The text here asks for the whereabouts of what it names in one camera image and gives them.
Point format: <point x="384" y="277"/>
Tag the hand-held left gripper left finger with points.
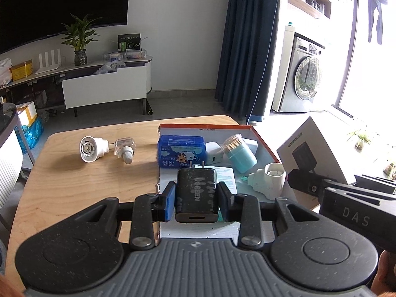
<point x="169" y="201"/>

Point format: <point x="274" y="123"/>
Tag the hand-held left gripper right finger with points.
<point x="225" y="201"/>

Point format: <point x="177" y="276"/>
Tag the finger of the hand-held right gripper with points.
<point x="306" y="183"/>

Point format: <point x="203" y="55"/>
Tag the teal bandage box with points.
<point x="226" y="179"/>

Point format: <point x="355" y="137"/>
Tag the black charger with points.
<point x="195" y="191"/>

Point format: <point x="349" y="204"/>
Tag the white charger packaging box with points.
<point x="321" y="151"/>

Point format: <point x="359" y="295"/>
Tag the white plug-in vaporizer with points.
<point x="270" y="179"/>

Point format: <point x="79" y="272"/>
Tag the light blue toothpick container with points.
<point x="239" y="154"/>

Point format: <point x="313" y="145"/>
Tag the blue box with barcode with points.
<point x="181" y="150"/>

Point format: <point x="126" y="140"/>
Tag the white cardboard tray orange rim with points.
<point x="263" y="142"/>

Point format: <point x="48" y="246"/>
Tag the person's right hand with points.
<point x="387" y="272"/>

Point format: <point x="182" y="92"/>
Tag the white square charger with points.
<point x="213" y="154"/>

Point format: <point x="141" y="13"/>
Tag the white plug adapter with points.
<point x="253" y="146"/>

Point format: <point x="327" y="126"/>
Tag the clear bottle with white cap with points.
<point x="125" y="150"/>

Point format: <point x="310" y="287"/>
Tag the small potted balcony plant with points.
<point x="360" y="139"/>

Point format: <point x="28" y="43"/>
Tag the grey round plug-in device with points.
<point x="92" y="149"/>

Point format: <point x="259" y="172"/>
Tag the dark rolled tube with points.
<point x="150" y="106"/>

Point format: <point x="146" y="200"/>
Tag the silver washing machine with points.
<point x="301" y="74"/>

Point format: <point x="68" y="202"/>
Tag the white television cabinet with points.
<point x="105" y="86"/>

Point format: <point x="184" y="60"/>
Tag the crumpled clear plastic bag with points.
<point x="109" y="67"/>

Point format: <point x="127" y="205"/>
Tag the clear acrylic organizer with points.
<point x="126" y="55"/>

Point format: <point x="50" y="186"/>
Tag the dark blue curtain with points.
<point x="247" y="43"/>

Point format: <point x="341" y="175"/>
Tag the blue plastic bag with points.
<point x="31" y="133"/>

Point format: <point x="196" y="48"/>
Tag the black and green box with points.
<point x="129" y="42"/>

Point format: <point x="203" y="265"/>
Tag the round counter ribbed white front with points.
<point x="7" y="161"/>

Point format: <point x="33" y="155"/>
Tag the white and yellow carton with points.
<point x="27" y="113"/>

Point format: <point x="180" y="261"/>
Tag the white router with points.
<point x="49" y="63"/>

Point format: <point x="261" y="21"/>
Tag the potted bamboo plant dark vase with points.
<point x="79" y="38"/>

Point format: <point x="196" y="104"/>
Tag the hanging dark clothes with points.
<point x="376" y="9"/>

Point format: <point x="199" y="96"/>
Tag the yellow box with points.
<point x="21" y="69"/>

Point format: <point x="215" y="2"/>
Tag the white plastic bag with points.
<point x="4" y="72"/>

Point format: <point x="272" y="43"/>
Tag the black television screen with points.
<point x="55" y="3"/>

